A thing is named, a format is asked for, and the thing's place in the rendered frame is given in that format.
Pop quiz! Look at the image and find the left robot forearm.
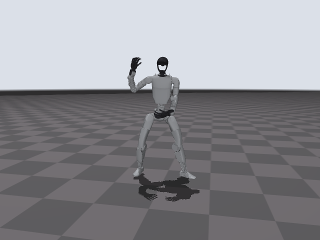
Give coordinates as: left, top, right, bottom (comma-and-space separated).
169, 96, 179, 116

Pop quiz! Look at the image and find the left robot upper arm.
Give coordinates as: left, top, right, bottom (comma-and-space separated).
170, 77, 180, 101

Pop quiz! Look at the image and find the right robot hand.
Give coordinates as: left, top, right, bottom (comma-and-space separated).
129, 57, 142, 75

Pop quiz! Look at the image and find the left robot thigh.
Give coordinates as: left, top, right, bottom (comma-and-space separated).
165, 116, 182, 152

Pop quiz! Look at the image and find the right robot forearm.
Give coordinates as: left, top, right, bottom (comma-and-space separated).
127, 71, 136, 87

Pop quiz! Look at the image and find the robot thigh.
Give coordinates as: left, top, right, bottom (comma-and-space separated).
165, 116, 182, 152
137, 113, 155, 152

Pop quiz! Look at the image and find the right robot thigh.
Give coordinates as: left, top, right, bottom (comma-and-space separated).
137, 113, 155, 152

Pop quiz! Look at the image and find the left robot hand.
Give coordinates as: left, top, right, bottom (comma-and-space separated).
154, 109, 174, 119

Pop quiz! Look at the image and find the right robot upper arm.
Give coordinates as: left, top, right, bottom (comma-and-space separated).
130, 76, 153, 93

